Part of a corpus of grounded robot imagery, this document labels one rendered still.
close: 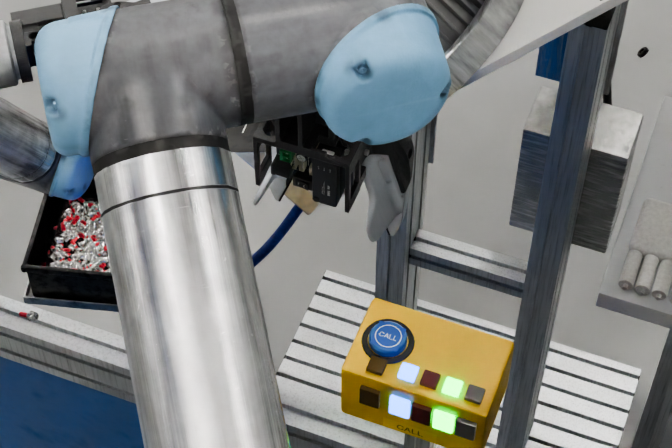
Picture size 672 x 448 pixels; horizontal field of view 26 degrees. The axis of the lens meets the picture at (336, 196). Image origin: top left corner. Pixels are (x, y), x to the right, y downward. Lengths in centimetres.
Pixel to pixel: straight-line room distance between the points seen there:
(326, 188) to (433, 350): 56
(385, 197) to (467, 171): 201
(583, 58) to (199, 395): 113
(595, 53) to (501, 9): 13
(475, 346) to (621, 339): 135
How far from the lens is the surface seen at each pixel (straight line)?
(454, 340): 154
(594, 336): 286
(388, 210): 107
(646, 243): 189
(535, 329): 224
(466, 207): 302
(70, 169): 166
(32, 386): 199
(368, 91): 77
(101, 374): 183
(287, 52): 78
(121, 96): 77
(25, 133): 157
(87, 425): 201
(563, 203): 199
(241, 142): 156
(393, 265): 223
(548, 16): 168
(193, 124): 77
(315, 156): 97
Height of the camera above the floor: 236
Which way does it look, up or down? 51 degrees down
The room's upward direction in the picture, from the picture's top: straight up
